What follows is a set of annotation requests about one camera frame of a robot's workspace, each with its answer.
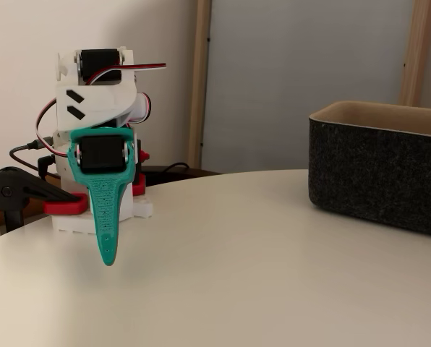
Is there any grey USB cable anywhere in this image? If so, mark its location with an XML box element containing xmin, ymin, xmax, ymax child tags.
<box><xmin>8</xmin><ymin>135</ymin><xmax>54</xmax><ymax>171</ymax></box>

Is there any black power cable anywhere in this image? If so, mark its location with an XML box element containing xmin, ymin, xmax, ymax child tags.
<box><xmin>141</xmin><ymin>161</ymin><xmax>192</xmax><ymax>178</ymax></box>

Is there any light wooden frame post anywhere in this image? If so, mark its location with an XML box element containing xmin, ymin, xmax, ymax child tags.
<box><xmin>185</xmin><ymin>0</ymin><xmax>213</xmax><ymax>170</ymax></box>
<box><xmin>397</xmin><ymin>0</ymin><xmax>431</xmax><ymax>108</ymax></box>

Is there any black clamp red jaw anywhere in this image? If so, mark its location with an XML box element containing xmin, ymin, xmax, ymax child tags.
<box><xmin>132</xmin><ymin>138</ymin><xmax>151</xmax><ymax>197</ymax></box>
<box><xmin>0</xmin><ymin>166</ymin><xmax>90</xmax><ymax>232</ymax></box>

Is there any dark grey felt basket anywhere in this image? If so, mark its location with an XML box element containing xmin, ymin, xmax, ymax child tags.
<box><xmin>307</xmin><ymin>100</ymin><xmax>431</xmax><ymax>239</ymax></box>

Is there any black plug cable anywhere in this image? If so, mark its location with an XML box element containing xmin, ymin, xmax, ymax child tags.
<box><xmin>37</xmin><ymin>154</ymin><xmax>59</xmax><ymax>180</ymax></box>

